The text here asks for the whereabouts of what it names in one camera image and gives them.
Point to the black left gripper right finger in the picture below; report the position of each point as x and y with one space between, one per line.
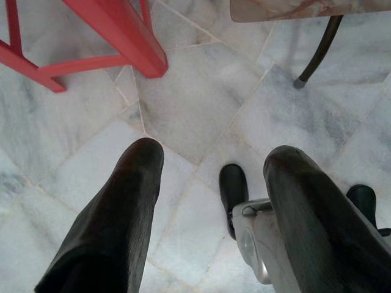
311 219

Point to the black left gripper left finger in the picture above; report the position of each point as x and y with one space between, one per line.
122 213

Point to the red plastic stool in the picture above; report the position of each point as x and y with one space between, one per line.
131 33

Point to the marble pattern table top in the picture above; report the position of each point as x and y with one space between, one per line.
305 9

